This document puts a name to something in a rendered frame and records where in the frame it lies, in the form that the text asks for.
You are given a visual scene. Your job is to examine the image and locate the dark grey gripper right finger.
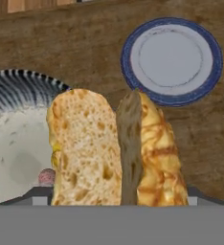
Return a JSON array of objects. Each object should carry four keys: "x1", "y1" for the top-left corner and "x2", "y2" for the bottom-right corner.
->
[{"x1": 184, "y1": 185, "x2": 224, "y2": 207}]

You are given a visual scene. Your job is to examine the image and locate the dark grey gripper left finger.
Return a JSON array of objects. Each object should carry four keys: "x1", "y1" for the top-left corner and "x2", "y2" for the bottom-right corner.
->
[{"x1": 0, "y1": 186, "x2": 55, "y2": 207}]

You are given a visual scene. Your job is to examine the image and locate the golden crusty bread bun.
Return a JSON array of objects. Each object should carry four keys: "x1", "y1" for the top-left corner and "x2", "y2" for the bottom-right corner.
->
[{"x1": 46, "y1": 88, "x2": 190, "y2": 207}]

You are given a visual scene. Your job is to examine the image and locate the pink sausage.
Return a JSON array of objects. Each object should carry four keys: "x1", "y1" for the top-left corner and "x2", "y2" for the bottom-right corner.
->
[{"x1": 37, "y1": 167, "x2": 56, "y2": 188}]

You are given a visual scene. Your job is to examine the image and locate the blue striped white bowl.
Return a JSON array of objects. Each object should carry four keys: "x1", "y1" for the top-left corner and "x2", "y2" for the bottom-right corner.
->
[{"x1": 0, "y1": 68, "x2": 73, "y2": 207}]

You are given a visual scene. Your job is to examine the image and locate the white plate with blue rim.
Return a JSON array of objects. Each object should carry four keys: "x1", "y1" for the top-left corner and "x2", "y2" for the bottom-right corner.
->
[{"x1": 120, "y1": 16, "x2": 224, "y2": 107}]

